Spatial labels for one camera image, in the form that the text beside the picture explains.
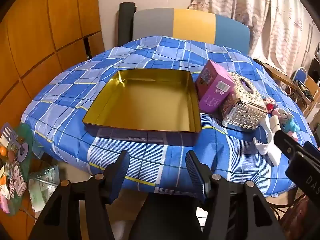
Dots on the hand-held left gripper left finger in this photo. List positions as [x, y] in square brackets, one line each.
[117, 180]

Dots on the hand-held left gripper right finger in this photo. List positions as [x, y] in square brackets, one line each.
[196, 180]

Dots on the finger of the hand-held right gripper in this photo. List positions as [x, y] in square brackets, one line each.
[312, 148]
[286, 145]

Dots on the gold metal tin box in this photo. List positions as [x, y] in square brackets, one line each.
[150, 105]

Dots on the black chair seat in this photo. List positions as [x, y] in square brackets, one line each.
[165, 220]

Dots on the silver ornate tissue box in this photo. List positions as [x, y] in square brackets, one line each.
[245, 110]

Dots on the black tool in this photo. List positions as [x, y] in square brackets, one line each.
[305, 91]

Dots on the wooden side desk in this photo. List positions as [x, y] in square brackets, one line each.
[277, 76]

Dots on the blue folding chair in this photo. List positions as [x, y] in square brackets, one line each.
[301, 73]

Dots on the clear plastic bag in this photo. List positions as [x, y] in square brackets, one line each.
[42, 187]

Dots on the purple cardboard box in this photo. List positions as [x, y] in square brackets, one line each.
[212, 92]

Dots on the blue plaid tablecloth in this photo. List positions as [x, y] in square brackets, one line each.
[75, 92]

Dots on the purple plastic utensil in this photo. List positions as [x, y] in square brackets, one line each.
[23, 152]

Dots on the green glass side table clutter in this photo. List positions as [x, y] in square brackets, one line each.
[27, 140]

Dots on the photo printed packet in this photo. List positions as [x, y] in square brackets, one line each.
[16, 177]

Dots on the small orange fruit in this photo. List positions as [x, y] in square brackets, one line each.
[2, 151]

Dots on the printed cream curtain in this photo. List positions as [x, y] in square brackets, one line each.
[262, 17]

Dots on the grey yellow blue chair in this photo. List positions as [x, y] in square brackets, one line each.
[192, 25]

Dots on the black rolled mat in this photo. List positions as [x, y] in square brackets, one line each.
[125, 25]

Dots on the wooden wardrobe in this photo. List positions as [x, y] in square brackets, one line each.
[50, 30]

